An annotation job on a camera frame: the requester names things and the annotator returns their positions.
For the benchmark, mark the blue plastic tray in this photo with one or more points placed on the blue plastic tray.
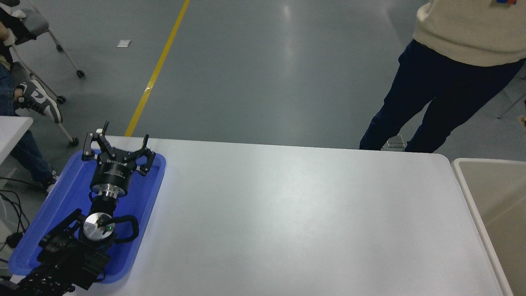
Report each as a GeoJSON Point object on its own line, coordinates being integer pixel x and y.
{"type": "Point", "coordinates": [53, 213]}

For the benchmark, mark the black power adapter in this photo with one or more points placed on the black power adapter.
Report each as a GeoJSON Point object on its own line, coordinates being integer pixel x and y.
{"type": "Point", "coordinates": [14, 239]}

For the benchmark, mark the small white side table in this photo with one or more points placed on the small white side table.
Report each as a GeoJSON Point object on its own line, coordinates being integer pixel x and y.
{"type": "Point", "coordinates": [12, 129]}

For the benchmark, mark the seated person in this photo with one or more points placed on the seated person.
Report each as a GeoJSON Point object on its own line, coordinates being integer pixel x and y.
{"type": "Point", "coordinates": [24, 152]}

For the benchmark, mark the standing person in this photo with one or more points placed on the standing person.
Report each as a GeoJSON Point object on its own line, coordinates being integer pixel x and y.
{"type": "Point", "coordinates": [444, 82]}

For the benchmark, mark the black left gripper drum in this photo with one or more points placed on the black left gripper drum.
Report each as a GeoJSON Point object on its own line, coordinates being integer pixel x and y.
{"type": "Point", "coordinates": [111, 172]}

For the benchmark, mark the white paper scrap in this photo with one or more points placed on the white paper scrap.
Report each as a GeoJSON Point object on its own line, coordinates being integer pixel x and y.
{"type": "Point", "coordinates": [123, 43]}

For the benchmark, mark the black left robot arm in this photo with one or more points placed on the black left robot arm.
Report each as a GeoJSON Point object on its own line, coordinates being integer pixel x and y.
{"type": "Point", "coordinates": [61, 263]}

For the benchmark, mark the small grey floor object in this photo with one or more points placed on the small grey floor object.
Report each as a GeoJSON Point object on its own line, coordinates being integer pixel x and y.
{"type": "Point", "coordinates": [396, 142]}

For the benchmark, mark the large pale bin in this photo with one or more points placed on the large pale bin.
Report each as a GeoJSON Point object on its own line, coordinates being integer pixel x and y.
{"type": "Point", "coordinates": [497, 205]}

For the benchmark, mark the grey wheeled chair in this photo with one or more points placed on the grey wheeled chair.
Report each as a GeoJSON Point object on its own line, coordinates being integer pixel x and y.
{"type": "Point", "coordinates": [35, 20]}

